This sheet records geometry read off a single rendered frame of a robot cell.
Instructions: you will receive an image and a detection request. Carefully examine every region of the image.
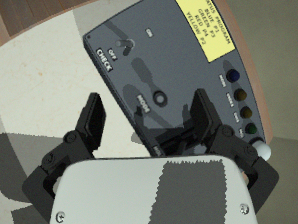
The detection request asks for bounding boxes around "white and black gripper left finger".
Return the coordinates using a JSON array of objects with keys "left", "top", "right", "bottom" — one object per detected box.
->
[{"left": 22, "top": 92, "right": 106, "bottom": 224}]

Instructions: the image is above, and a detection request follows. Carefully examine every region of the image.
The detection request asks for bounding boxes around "dark grey control console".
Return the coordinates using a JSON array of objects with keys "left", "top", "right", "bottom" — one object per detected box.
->
[{"left": 82, "top": 0, "right": 271, "bottom": 161}]

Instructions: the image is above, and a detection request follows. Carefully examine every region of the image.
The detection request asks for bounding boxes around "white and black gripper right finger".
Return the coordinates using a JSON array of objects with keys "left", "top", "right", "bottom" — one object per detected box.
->
[{"left": 190, "top": 89, "right": 279, "bottom": 215}]

